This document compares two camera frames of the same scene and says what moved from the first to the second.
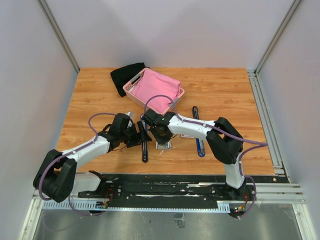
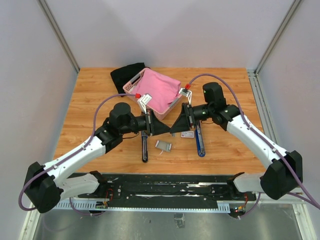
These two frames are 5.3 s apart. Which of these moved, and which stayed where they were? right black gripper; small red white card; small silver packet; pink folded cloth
Moved: right black gripper
Stayed: pink folded cloth; small silver packet; small red white card
